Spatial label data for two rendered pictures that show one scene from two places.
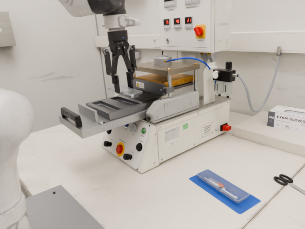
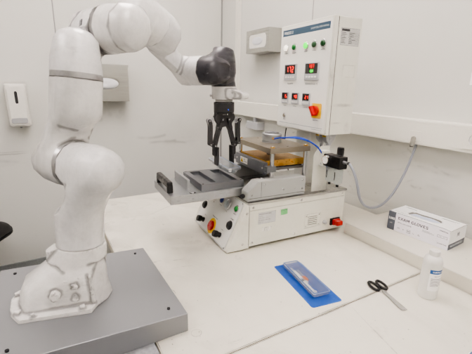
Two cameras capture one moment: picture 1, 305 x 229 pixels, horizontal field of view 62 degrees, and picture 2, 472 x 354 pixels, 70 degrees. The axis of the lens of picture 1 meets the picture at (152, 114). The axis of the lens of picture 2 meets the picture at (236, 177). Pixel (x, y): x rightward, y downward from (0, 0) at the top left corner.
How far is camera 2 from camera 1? 0.28 m
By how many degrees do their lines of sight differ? 10
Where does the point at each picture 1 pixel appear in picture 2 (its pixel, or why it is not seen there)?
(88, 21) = not seen: hidden behind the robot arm
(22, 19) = (140, 74)
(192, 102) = (296, 185)
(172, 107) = (270, 188)
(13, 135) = (105, 185)
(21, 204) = (102, 247)
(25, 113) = (116, 168)
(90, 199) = (168, 267)
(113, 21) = (220, 93)
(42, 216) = (119, 270)
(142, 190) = (222, 268)
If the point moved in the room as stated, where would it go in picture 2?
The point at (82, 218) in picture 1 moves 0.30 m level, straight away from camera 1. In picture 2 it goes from (154, 278) to (158, 233)
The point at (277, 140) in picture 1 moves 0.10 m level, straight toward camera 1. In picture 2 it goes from (390, 244) to (381, 254)
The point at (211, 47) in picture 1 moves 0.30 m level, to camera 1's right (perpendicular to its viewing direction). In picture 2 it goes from (325, 129) to (410, 133)
